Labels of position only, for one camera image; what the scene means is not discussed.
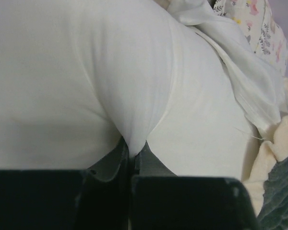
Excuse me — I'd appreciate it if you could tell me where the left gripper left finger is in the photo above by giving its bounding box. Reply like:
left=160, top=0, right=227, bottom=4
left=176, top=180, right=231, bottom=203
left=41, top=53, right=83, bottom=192
left=0, top=139, right=129, bottom=230

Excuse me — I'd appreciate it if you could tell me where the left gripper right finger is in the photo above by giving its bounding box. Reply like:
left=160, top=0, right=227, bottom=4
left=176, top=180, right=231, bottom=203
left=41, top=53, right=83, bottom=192
left=131, top=144, right=260, bottom=230

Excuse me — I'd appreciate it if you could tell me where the grey pillowcase with cream ruffle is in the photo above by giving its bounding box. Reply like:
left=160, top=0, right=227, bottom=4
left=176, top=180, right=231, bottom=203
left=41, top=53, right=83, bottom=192
left=243, top=78, right=288, bottom=230

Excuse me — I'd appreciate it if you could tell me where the white pillow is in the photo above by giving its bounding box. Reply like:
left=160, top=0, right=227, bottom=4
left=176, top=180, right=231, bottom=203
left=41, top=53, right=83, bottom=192
left=0, top=0, right=288, bottom=178

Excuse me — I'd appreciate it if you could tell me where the animal print pillow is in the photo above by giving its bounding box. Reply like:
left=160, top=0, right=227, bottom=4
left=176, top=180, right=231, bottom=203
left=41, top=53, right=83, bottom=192
left=213, top=0, right=288, bottom=76

